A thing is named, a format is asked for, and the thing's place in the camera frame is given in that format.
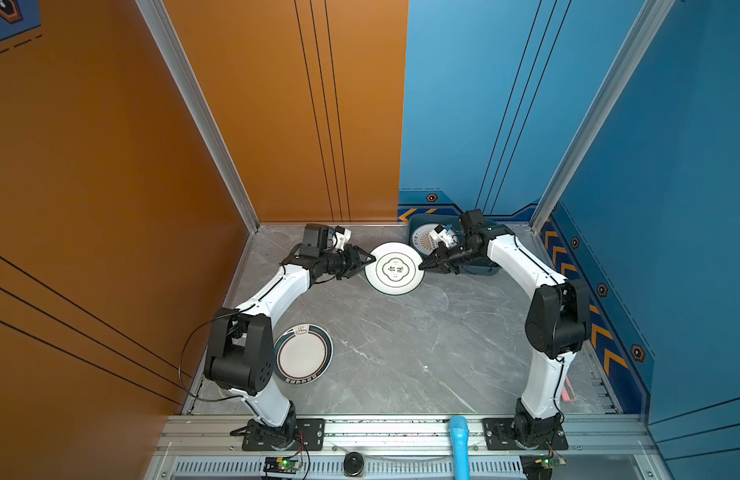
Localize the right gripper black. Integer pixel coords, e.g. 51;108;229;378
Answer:
418;242;482;275

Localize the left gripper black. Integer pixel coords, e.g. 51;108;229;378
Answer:
319;245;376;281

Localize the sunburst plate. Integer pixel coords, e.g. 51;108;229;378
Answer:
409;223;440;258

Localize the large white flower plate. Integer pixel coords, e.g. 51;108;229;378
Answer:
365;242;425;296

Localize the white plate dark rim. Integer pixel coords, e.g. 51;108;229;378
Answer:
274;324;334;385

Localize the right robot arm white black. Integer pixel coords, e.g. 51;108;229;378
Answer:
419;209;592;449

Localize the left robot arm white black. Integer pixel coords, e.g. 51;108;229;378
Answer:
204;224;376;449

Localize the teal plastic bin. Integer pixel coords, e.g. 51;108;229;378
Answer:
408;213;499;276

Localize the pink flat tool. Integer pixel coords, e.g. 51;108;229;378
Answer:
561;378;577;402

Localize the black round knob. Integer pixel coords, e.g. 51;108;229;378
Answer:
343;452;365;478

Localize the left circuit board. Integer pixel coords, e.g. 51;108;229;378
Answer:
262;457;303;479

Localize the circuit board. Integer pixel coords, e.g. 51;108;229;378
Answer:
535;450;567;470
262;457;303;479

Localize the right circuit board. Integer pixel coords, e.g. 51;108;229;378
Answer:
535;450;567;470

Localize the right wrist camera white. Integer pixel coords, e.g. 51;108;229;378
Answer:
428;224;458;249

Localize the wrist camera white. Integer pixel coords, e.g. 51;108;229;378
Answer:
428;224;458;249
330;225;352;251

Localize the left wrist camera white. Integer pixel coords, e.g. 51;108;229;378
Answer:
330;225;352;251

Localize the blue cylinder handle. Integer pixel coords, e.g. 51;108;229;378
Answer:
448;416;470;480

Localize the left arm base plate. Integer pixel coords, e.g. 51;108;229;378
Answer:
242;417;326;452

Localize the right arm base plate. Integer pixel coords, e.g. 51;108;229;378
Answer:
482;417;570;452

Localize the aluminium front rail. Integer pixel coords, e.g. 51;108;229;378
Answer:
145;414;672;479

